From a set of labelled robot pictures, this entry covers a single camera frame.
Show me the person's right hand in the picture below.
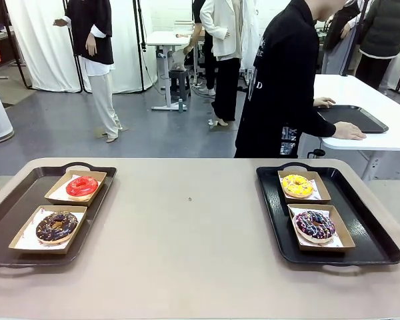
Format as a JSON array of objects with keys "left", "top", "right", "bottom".
[{"left": 333, "top": 121, "right": 367, "bottom": 141}]

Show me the person's left hand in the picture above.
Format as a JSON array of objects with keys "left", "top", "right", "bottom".
[{"left": 313, "top": 96, "right": 337, "bottom": 109}]

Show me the small black serving tray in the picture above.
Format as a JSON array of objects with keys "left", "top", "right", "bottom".
[{"left": 316, "top": 105, "right": 389, "bottom": 134}]

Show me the kraft paper food box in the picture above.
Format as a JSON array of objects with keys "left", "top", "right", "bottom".
[
  {"left": 44, "top": 169, "right": 107, "bottom": 206},
  {"left": 8, "top": 205, "right": 88, "bottom": 255},
  {"left": 287, "top": 203, "right": 357, "bottom": 251},
  {"left": 277, "top": 169, "right": 332, "bottom": 205}
]

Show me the yellow glazed donut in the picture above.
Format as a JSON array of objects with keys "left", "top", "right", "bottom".
[{"left": 281, "top": 174, "right": 314, "bottom": 199}]

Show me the purple glazed sprinkle donut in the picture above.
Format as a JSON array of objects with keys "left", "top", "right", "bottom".
[{"left": 293, "top": 209, "right": 337, "bottom": 243}]

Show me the red glazed donut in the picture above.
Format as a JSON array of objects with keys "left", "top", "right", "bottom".
[{"left": 65, "top": 175, "right": 99, "bottom": 201}]

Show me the chocolate donut with nuts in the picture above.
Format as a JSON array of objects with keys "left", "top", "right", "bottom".
[{"left": 35, "top": 211, "right": 79, "bottom": 246}]

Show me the large black serving tray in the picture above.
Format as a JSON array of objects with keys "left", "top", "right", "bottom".
[{"left": 255, "top": 162, "right": 400, "bottom": 276}]

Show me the brown plastic serving tray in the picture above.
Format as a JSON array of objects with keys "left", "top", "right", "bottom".
[{"left": 0, "top": 162, "right": 117, "bottom": 277}]

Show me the white side table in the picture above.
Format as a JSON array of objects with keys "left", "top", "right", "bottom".
[{"left": 298, "top": 73, "right": 400, "bottom": 183}]

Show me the person in black shirt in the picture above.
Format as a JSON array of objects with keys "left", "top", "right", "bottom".
[{"left": 233, "top": 0, "right": 337, "bottom": 159}]

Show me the black slanted pole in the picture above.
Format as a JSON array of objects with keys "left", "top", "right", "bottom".
[{"left": 341, "top": 0, "right": 371, "bottom": 77}]

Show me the person in brown coat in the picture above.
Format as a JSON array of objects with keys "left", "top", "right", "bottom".
[{"left": 321, "top": 0, "right": 363, "bottom": 51}]

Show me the person in dark green jacket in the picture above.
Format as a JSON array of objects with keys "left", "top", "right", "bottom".
[{"left": 355, "top": 0, "right": 400, "bottom": 89}]

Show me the white hanging coat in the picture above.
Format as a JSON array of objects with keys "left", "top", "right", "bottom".
[{"left": 239, "top": 0, "right": 259, "bottom": 71}]

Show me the person in black outfit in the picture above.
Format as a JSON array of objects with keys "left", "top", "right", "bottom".
[{"left": 183, "top": 0, "right": 218, "bottom": 97}]

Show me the black stool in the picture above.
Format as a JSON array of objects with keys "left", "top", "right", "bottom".
[{"left": 168, "top": 69, "right": 191, "bottom": 100}]

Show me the white bag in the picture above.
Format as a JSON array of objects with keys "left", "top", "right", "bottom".
[{"left": 171, "top": 47, "right": 187, "bottom": 71}]

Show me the white standing desk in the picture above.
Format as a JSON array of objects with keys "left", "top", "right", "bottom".
[{"left": 145, "top": 30, "right": 194, "bottom": 111}]

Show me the black light stand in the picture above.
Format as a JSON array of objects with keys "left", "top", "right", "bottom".
[{"left": 133, "top": 0, "right": 147, "bottom": 93}]

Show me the mannequin in black top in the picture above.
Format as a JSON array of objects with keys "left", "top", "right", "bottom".
[{"left": 52, "top": 0, "right": 123, "bottom": 143}]

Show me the white backdrop curtain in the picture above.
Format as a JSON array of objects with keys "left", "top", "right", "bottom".
[{"left": 5, "top": 0, "right": 159, "bottom": 93}]

